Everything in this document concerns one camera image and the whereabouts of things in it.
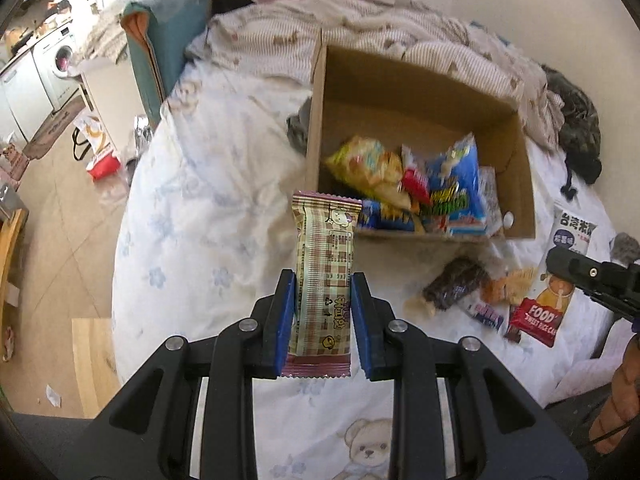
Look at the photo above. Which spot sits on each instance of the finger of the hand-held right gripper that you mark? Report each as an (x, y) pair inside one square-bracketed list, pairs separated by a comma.
[(575, 270)]

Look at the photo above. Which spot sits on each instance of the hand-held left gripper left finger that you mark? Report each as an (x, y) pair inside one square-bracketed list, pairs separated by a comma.
[(282, 330)]

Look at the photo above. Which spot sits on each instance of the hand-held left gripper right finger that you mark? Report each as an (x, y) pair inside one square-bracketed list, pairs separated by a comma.
[(367, 330)]

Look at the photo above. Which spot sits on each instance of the white red rice cake packet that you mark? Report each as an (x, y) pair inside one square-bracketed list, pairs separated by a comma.
[(537, 320)]

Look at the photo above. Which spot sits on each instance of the beige plaid snack bar packet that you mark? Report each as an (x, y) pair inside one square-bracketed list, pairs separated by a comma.
[(325, 260)]

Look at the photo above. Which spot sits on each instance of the clear red-edged snack packet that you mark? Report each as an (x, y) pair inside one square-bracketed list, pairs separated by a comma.
[(490, 195)]

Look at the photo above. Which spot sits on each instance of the dark blue snack bag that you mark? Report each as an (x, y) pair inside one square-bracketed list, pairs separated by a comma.
[(387, 215)]

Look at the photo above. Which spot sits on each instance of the blue starry snack bag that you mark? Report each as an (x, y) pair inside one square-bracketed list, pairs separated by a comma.
[(457, 175)]

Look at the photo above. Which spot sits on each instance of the red snack stick packet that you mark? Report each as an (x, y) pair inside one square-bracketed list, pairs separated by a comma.
[(415, 182)]

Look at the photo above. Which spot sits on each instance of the yellow snack bag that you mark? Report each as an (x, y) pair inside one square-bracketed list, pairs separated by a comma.
[(365, 165)]

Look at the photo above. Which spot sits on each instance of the brown cardboard box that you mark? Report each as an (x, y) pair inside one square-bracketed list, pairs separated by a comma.
[(400, 105)]

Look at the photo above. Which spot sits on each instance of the person's right hand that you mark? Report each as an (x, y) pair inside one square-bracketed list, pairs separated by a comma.
[(625, 400)]

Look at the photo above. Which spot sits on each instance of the grey white furry animal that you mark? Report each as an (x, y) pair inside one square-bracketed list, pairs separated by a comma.
[(627, 247)]

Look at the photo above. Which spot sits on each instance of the orange snack packet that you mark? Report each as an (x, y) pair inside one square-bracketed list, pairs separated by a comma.
[(505, 287)]

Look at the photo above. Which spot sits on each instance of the dark brown snack packet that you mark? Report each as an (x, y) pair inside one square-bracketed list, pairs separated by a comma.
[(452, 282)]

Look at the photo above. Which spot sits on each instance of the small white snack packet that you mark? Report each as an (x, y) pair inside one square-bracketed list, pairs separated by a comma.
[(485, 316)]

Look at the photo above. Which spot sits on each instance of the white bear print bedsheet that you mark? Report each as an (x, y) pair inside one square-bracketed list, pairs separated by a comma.
[(210, 220)]

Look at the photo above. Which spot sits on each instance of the dark patterned cloth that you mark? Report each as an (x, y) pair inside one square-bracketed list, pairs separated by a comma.
[(575, 120)]

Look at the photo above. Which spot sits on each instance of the grey cloth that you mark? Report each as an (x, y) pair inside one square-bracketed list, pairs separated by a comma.
[(298, 127)]

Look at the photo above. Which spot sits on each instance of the clear plastic bag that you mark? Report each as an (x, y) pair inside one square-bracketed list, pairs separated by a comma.
[(140, 145)]

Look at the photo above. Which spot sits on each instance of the white paper scrap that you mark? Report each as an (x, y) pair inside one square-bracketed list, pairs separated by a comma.
[(53, 396)]

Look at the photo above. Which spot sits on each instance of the red white shopping bag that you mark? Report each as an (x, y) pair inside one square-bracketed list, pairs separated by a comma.
[(100, 155)]

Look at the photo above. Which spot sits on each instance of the person's grey trouser leg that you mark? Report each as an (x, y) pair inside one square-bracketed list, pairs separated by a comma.
[(45, 450)]

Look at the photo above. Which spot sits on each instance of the wooden chair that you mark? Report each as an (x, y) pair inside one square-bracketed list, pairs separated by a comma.
[(10, 270)]

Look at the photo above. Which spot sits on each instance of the white side cabinet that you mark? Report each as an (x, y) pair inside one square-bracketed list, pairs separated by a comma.
[(115, 105)]

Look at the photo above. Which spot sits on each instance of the brown floor rug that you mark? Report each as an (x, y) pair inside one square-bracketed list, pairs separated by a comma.
[(50, 132)]

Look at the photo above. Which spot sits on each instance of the checked bear print quilt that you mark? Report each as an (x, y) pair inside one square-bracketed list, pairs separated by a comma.
[(390, 25)]

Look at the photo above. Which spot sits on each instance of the teal headboard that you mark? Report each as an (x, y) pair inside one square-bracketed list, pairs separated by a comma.
[(165, 45)]

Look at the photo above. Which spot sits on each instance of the floral cloth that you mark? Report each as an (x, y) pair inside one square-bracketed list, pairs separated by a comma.
[(105, 35)]

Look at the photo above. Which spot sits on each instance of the white washing machine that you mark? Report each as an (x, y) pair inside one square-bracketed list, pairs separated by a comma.
[(60, 65)]

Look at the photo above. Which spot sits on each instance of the white kitchen cabinets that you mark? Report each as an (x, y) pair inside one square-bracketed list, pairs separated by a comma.
[(20, 100)]

